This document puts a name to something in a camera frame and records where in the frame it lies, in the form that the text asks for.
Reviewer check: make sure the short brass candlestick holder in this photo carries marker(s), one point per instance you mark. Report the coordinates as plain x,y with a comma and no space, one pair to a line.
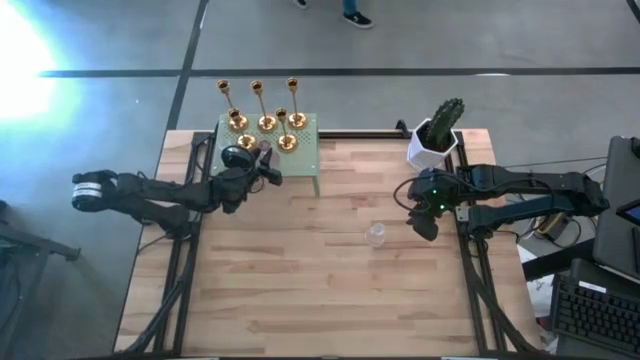
246,142
287,144

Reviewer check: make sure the small black clamp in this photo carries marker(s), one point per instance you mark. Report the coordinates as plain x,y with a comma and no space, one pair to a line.
401,127

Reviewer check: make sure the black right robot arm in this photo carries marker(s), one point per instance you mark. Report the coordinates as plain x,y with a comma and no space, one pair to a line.
525,180

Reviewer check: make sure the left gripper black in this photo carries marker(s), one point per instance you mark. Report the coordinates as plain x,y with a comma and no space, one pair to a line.
235,180

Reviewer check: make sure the green cactus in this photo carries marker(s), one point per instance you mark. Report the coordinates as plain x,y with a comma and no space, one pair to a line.
445,120

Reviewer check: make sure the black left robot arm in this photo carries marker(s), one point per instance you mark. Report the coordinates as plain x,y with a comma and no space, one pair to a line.
160,190

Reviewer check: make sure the black keyboard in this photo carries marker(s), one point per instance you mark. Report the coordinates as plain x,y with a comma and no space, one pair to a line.
595,315

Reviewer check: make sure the clear ribbed glass candle holder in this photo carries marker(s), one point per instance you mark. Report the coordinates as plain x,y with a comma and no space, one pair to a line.
375,236

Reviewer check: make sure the black crossbar rail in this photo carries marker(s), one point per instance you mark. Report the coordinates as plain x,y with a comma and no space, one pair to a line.
360,134

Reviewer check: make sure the pink glass candle holder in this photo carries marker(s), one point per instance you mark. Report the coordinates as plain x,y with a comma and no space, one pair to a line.
264,146

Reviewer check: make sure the grey metal bracket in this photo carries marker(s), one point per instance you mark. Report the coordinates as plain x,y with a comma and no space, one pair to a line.
462,214

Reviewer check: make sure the white hexagonal plant pot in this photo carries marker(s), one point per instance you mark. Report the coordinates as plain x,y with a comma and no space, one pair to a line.
425,157

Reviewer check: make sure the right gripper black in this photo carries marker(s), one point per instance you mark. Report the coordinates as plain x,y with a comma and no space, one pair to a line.
430,192

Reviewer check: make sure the black desk beam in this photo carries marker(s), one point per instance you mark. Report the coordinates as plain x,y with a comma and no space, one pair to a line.
555,262

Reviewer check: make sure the tall brass candlestick holder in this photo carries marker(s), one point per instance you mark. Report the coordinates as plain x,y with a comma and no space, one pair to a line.
297,120
238,123
267,123

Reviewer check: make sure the white paper sheet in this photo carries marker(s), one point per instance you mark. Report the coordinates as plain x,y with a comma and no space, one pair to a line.
540,295

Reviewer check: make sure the green perforated metal shelf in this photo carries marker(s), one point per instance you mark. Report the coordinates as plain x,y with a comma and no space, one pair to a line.
312,135

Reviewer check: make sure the dark metal stand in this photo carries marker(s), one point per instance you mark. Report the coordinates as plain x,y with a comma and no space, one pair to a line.
30,240

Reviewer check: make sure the grey laptop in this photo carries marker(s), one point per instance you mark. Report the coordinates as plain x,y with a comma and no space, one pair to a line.
620,170

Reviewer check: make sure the small blue-lit screen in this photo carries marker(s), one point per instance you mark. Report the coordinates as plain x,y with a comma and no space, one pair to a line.
632,214

